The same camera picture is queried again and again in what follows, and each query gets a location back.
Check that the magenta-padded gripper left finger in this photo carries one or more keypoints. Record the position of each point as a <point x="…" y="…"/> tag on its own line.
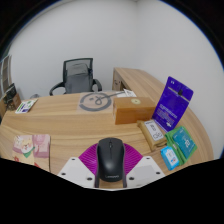
<point x="75" y="170"/>

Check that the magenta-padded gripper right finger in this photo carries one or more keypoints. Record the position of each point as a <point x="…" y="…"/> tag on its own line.
<point x="145" y="170"/>

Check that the black computer mouse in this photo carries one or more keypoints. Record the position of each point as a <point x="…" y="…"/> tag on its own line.
<point x="110" y="160"/>

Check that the pink cartoon print mouse pad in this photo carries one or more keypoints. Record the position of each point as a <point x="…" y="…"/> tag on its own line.
<point x="31" y="150"/>

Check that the small blue packet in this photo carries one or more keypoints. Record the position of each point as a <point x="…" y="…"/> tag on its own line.
<point x="170" y="157"/>

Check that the tan snack packet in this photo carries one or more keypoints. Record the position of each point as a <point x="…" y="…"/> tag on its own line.
<point x="152" y="133"/>

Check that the green packet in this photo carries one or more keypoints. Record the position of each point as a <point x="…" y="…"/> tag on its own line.
<point x="183" y="143"/>

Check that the orange-brown cardboard box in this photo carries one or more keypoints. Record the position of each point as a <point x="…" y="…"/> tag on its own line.
<point x="133" y="110"/>

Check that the purple pouch package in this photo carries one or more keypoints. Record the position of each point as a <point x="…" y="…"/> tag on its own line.
<point x="173" y="103"/>

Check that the white paper card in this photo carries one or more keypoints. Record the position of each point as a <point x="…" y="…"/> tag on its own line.
<point x="130" y="93"/>

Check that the white and green leaflet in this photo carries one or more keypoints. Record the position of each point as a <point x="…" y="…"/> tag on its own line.
<point x="26" y="106"/>

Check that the wooden side desk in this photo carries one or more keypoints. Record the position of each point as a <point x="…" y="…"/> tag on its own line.
<point x="140" y="78"/>

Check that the black box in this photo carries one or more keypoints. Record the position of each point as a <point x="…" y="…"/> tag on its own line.
<point x="10" y="91"/>

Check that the black mesh office chair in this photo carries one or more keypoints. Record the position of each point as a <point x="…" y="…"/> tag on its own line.
<point x="78" y="60"/>

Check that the wooden shelf unit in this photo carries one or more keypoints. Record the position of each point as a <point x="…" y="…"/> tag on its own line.
<point x="5" y="73"/>

